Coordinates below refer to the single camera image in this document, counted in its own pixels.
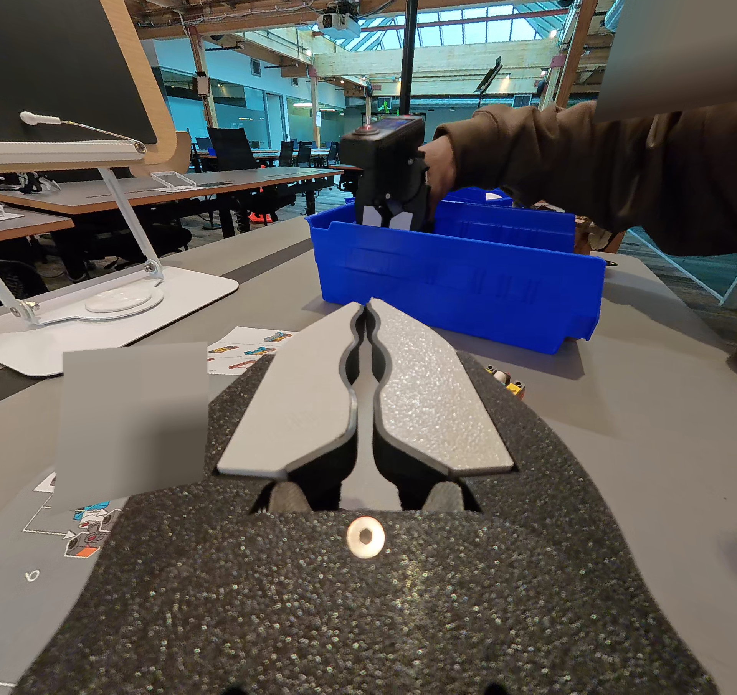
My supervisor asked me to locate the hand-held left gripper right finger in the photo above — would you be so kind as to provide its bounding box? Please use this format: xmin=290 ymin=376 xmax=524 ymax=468
xmin=367 ymin=298 xmax=515 ymax=510

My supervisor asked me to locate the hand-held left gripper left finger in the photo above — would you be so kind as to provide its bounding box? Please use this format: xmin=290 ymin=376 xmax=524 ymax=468
xmin=218 ymin=302 xmax=364 ymax=512

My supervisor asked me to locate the blue plastic bin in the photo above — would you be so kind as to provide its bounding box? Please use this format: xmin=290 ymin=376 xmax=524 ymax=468
xmin=305 ymin=200 xmax=607 ymax=356
xmin=443 ymin=187 xmax=515 ymax=208

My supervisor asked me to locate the person's right forearm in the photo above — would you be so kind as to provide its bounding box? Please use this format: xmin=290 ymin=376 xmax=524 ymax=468
xmin=435 ymin=101 xmax=737 ymax=256

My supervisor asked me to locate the grey desk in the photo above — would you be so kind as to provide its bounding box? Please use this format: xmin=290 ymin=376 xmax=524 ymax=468
xmin=0 ymin=216 xmax=737 ymax=695

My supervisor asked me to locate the long wood-edged desk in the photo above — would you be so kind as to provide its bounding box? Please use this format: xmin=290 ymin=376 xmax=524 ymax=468
xmin=0 ymin=167 xmax=345 ymax=216

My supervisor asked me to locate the person's right hand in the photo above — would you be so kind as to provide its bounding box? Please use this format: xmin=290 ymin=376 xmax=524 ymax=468
xmin=419 ymin=135 xmax=456 ymax=209

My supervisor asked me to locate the grey instruction booklet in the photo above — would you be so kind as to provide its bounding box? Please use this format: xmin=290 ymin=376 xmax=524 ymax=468
xmin=23 ymin=327 xmax=296 ymax=586

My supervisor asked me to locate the small colourful toy brick assembly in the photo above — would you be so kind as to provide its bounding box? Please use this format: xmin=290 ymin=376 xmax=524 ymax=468
xmin=486 ymin=363 xmax=526 ymax=401

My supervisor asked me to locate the black vertical pole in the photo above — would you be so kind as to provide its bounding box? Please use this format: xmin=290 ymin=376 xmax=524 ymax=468
xmin=398 ymin=0 xmax=425 ymax=118

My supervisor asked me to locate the ceiling projector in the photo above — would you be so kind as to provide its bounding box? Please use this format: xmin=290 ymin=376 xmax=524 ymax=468
xmin=316 ymin=0 xmax=362 ymax=38

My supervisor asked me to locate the black office chair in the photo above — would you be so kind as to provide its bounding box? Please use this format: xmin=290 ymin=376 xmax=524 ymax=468
xmin=206 ymin=126 xmax=261 ymax=173

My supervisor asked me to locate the crumpled brown paper bag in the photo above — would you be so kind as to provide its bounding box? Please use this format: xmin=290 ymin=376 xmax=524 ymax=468
xmin=573 ymin=214 xmax=612 ymax=254

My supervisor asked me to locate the white monitor stand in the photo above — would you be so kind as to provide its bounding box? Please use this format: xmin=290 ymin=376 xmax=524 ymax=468
xmin=0 ymin=111 xmax=240 ymax=377

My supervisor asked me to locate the black screen with wooden frame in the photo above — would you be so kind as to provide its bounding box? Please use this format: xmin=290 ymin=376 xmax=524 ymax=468
xmin=0 ymin=0 xmax=192 ymax=179

